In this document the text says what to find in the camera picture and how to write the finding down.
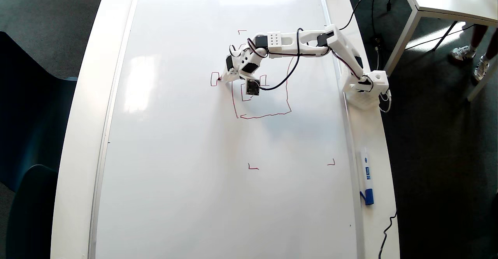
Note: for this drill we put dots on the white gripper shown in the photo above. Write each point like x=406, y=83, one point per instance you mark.
x=232, y=75

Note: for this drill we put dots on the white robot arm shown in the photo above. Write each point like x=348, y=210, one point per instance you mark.
x=311, y=43

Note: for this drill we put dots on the large white whiteboard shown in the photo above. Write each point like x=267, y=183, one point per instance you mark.
x=186, y=154

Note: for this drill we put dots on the blue and white marker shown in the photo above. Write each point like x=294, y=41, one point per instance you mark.
x=366, y=173

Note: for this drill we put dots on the dark blue chair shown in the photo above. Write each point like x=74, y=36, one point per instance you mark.
x=31, y=212
x=31, y=115

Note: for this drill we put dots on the white sneaker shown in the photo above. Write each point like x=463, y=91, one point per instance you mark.
x=463, y=52
x=481, y=67

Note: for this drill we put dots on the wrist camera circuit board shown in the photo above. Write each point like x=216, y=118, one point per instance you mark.
x=253, y=87

